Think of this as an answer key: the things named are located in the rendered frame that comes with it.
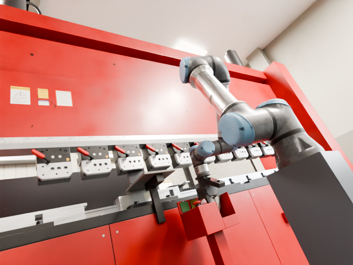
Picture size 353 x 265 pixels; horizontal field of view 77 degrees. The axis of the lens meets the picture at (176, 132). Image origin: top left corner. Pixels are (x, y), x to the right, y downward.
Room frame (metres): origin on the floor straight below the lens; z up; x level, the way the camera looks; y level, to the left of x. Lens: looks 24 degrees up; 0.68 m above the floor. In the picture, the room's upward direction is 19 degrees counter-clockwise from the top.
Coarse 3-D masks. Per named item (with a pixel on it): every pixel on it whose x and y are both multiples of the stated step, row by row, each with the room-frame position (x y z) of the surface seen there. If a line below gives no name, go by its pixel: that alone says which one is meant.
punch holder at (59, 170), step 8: (40, 152) 0.94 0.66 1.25; (48, 152) 0.96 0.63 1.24; (56, 152) 0.98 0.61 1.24; (64, 152) 1.00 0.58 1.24; (40, 160) 0.94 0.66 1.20; (56, 160) 0.98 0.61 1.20; (64, 160) 1.00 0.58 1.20; (40, 168) 0.93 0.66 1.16; (48, 168) 0.95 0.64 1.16; (56, 168) 0.97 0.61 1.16; (64, 168) 1.01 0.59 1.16; (40, 176) 0.93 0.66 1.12; (48, 176) 0.95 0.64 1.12; (56, 176) 0.97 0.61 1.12; (64, 176) 0.99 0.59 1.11; (40, 184) 0.99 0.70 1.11; (48, 184) 1.02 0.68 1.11
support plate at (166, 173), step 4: (144, 172) 1.00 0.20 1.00; (148, 172) 1.02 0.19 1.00; (152, 172) 1.03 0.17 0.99; (156, 172) 1.04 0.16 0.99; (160, 172) 1.06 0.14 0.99; (164, 172) 1.09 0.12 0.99; (168, 172) 1.11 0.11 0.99; (172, 172) 1.14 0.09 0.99; (140, 176) 1.04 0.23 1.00; (144, 176) 1.04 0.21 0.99; (148, 176) 1.06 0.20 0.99; (152, 176) 1.08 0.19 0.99; (164, 176) 1.16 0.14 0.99; (136, 180) 1.08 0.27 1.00; (140, 180) 1.08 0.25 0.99; (144, 180) 1.11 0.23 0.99; (148, 180) 1.13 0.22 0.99; (132, 184) 1.12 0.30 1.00; (136, 184) 1.12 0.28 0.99; (140, 184) 1.15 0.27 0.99; (128, 188) 1.17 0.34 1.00; (132, 188) 1.18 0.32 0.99; (136, 188) 1.20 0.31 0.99; (140, 188) 1.23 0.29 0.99; (144, 188) 1.26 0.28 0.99
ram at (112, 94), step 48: (0, 48) 0.83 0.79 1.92; (48, 48) 0.99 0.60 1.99; (0, 96) 0.84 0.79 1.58; (48, 96) 0.97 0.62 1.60; (96, 96) 1.14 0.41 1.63; (144, 96) 1.37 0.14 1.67; (192, 96) 1.68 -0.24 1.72; (240, 96) 2.12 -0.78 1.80; (0, 144) 0.84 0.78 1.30; (48, 144) 0.96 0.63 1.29; (96, 144) 1.11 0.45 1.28; (144, 144) 1.31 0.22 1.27
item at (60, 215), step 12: (84, 204) 1.05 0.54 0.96; (12, 216) 0.88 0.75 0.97; (24, 216) 0.90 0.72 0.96; (36, 216) 0.95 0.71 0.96; (48, 216) 0.96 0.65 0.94; (60, 216) 0.99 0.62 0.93; (72, 216) 1.02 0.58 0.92; (84, 216) 1.05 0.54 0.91; (0, 228) 0.85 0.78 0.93; (12, 228) 0.88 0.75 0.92
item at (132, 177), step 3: (132, 171) 1.26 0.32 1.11; (135, 171) 1.27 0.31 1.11; (138, 171) 1.28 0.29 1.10; (141, 171) 1.29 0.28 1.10; (129, 174) 1.24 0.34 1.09; (132, 174) 1.25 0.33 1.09; (135, 174) 1.26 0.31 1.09; (138, 174) 1.28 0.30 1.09; (141, 174) 1.29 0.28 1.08; (129, 177) 1.24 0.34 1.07; (132, 177) 1.25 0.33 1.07; (135, 177) 1.26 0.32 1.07; (138, 177) 1.27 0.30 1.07; (129, 180) 1.24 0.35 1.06; (132, 180) 1.25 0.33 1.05; (135, 180) 1.26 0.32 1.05; (129, 183) 1.24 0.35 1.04; (132, 183) 1.25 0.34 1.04
